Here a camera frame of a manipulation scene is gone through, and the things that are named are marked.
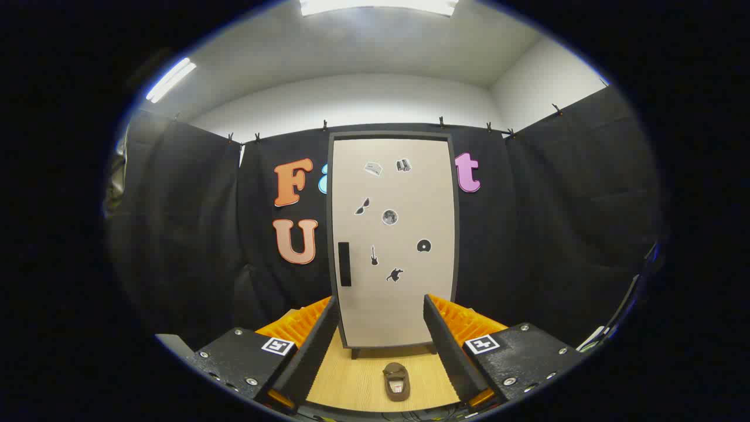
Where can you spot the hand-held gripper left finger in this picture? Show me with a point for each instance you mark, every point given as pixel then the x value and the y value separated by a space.
pixel 310 351

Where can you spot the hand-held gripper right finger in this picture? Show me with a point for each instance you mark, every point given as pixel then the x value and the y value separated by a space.
pixel 448 346

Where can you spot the brown fuzzy shoe with bow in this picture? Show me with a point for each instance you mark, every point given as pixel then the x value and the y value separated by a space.
pixel 396 375

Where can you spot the beige shoe cabinet door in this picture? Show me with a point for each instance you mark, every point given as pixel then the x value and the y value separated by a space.
pixel 398 305

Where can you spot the dark grey shoe cabinet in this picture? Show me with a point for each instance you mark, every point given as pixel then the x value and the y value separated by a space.
pixel 389 135

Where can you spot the black backdrop cloth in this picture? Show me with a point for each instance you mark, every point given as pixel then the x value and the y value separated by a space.
pixel 176 234

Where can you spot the ceiling light strip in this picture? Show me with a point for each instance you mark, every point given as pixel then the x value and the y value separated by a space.
pixel 170 80

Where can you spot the ceiling light panel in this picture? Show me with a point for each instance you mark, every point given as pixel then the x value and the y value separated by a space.
pixel 375 6

